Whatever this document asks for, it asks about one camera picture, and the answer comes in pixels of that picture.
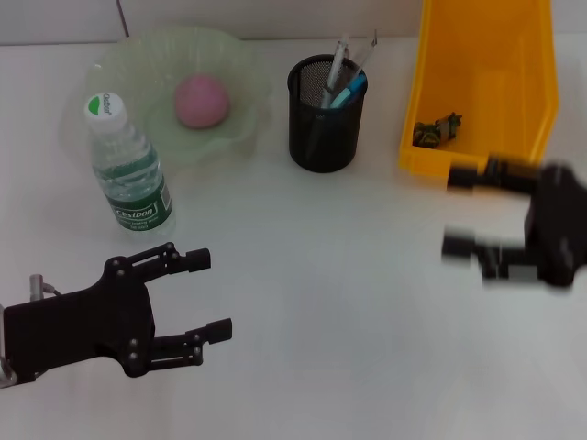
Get transparent plastic ruler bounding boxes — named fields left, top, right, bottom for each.
left=349, top=29, right=380, bottom=78

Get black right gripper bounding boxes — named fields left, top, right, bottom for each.
left=440, top=153, right=587, bottom=290

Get yellow plastic bin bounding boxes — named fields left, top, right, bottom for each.
left=396, top=0, right=561, bottom=179

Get silver ballpoint pen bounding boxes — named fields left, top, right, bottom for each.
left=319, top=35, right=350, bottom=111

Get black mesh pen holder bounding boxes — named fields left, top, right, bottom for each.
left=286, top=53, right=369, bottom=174

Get pink peach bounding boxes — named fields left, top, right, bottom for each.
left=172, top=74, right=232, bottom=131

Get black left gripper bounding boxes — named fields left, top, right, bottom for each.
left=2, top=241, right=234, bottom=382

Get green label water bottle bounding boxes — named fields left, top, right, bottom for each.
left=83, top=91, right=178, bottom=238

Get green glass fruit plate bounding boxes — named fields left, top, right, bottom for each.
left=61, top=25, right=274, bottom=162

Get blue scissors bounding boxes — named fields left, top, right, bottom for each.
left=329, top=72, right=369, bottom=111

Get green plastic wrapper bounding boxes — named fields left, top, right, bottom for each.
left=412, top=113, right=464, bottom=150

